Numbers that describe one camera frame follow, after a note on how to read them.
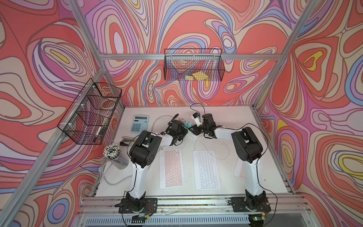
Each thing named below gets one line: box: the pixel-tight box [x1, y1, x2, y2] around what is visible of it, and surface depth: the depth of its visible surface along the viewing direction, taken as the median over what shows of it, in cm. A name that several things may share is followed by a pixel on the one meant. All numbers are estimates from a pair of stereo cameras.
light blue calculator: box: [130, 114, 150, 134], surface depth 109 cm
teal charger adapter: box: [182, 119, 193, 129], surface depth 101 cm
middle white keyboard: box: [192, 150, 222, 191], surface depth 87 cm
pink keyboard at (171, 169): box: [159, 148, 185, 190], surface depth 88 cm
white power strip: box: [185, 129, 199, 140], surface depth 101 cm
